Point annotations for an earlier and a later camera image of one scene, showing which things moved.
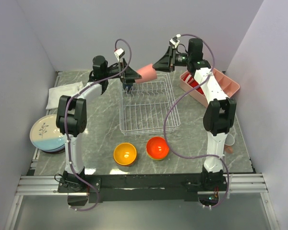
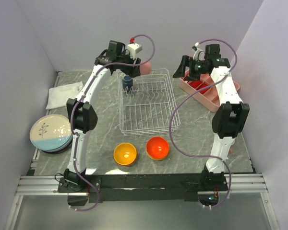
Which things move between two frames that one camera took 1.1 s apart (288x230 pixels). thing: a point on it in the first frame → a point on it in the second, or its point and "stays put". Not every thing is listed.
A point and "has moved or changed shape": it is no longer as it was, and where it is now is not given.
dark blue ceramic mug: (128, 85) stays put
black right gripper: (167, 63) → (186, 62)
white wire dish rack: (151, 108) stays put
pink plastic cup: (147, 73) has moved or changed shape
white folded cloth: (55, 93) stays put
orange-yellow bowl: (125, 154) stays put
